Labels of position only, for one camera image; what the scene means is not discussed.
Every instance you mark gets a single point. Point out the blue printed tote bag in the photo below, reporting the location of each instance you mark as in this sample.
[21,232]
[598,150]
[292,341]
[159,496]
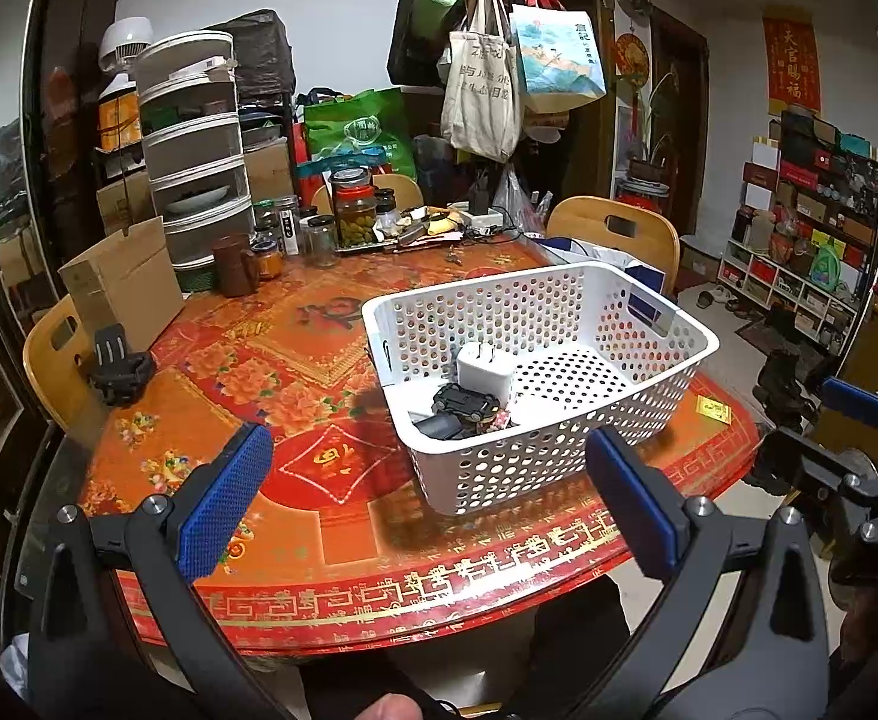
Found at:
[559,60]

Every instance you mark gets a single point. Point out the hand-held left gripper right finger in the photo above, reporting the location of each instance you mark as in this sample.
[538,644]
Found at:
[630,495]

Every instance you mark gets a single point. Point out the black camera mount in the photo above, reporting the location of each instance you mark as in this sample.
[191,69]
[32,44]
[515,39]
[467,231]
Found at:
[120,375]

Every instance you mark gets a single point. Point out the beige canvas tote bag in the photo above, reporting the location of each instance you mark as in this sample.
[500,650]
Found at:
[480,90]

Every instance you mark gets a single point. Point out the green shopping bag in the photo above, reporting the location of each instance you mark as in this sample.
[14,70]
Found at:
[364,131]

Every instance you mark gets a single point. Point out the white perforated plastic basket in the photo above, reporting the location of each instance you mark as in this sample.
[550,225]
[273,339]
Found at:
[529,465]

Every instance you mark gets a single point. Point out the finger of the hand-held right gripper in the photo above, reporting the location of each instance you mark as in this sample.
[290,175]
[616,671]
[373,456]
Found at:
[799,457]
[855,397]

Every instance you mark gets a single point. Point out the dark hanging bag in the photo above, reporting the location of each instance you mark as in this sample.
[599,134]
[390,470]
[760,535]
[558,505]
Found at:
[413,37]

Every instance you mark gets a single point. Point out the small amber glass jar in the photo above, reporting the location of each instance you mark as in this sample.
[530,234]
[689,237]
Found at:
[269,262]

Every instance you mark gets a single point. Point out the white plastic bag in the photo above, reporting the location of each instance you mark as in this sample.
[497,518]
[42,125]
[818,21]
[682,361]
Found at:
[515,202]

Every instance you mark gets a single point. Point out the brown cardboard box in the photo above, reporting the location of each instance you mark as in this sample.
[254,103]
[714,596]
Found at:
[120,292]

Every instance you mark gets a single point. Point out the black plastic-covered bundle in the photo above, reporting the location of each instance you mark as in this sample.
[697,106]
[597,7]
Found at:
[259,52]

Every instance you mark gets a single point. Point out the white power strip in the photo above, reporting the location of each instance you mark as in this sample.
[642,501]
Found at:
[480,219]

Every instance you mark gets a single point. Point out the empty clear glass jar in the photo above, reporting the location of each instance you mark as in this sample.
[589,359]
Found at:
[321,241]

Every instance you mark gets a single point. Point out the red wall scroll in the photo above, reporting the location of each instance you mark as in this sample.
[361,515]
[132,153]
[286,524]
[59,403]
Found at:
[791,64]

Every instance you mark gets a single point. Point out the cluttered storage shelf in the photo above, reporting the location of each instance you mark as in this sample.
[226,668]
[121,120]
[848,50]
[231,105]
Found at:
[806,232]

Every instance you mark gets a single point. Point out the white tiered storage rack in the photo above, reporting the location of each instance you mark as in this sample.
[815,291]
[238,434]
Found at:
[195,157]

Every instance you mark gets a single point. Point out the white pronged plug charger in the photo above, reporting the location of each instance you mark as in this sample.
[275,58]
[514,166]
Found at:
[484,373]

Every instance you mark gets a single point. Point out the dark grey small box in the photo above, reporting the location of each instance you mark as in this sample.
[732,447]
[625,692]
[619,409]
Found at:
[439,427]

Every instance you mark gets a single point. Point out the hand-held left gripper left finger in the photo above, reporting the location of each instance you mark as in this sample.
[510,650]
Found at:
[225,495]

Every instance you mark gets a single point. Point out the black folding clip mount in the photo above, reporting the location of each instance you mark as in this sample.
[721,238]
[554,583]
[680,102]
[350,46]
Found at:
[465,403]

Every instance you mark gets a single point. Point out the pickle jar with red lid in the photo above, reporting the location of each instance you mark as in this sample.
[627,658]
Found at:
[354,214]

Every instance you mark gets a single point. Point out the red round wall ornament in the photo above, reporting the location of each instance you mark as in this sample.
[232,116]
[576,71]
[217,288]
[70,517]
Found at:
[632,54]

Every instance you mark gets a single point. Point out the small yellow card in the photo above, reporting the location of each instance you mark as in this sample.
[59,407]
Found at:
[714,409]

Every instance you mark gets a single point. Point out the white desk fan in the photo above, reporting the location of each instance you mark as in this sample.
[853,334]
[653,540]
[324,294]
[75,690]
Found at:
[126,45]

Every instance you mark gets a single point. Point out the brown ceramic mug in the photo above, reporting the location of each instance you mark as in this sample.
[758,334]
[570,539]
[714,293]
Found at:
[233,266]

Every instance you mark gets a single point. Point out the person's left hand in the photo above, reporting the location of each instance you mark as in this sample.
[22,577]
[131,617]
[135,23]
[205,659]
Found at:
[390,709]

